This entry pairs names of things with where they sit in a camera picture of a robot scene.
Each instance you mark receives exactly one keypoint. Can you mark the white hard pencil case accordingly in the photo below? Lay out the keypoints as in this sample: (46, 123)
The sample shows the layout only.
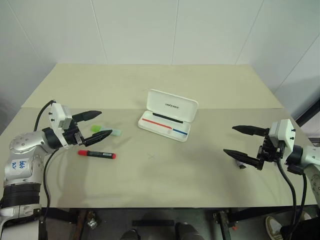
(172, 107)

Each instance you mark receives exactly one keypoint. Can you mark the rusty clamp with red tip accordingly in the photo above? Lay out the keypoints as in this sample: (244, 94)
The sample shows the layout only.
(226, 221)

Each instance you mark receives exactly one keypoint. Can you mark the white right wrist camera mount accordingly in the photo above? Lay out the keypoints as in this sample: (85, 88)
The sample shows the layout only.
(286, 135)

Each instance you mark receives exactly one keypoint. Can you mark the green translucent highlighter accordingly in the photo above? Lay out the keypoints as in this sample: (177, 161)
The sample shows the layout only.
(115, 132)

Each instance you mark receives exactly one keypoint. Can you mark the black metal frame post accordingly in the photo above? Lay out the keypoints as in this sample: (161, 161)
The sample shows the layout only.
(308, 111)

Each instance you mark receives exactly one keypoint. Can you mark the rusty clamp with silver knob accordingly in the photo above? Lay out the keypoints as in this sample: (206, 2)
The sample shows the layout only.
(91, 221)

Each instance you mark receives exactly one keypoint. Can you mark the red and black marker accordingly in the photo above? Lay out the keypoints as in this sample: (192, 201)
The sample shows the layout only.
(97, 154)

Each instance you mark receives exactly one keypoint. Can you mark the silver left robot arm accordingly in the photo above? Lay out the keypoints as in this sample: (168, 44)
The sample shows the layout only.
(21, 160)

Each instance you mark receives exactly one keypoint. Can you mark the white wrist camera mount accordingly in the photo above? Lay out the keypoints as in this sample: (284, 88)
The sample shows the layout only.
(286, 135)
(57, 112)

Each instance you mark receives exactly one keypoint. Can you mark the white and tan shoe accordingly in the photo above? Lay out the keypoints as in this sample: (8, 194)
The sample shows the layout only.
(273, 226)

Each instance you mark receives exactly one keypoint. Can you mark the black table frame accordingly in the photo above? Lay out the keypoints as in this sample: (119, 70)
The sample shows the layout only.
(62, 217)

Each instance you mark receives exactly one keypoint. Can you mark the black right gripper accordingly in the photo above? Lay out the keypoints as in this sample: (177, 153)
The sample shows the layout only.
(268, 152)

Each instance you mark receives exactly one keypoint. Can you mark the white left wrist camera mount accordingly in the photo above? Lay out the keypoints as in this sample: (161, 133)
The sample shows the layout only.
(57, 112)

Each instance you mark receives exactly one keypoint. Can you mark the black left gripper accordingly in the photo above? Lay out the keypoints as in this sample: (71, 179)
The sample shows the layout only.
(71, 137)

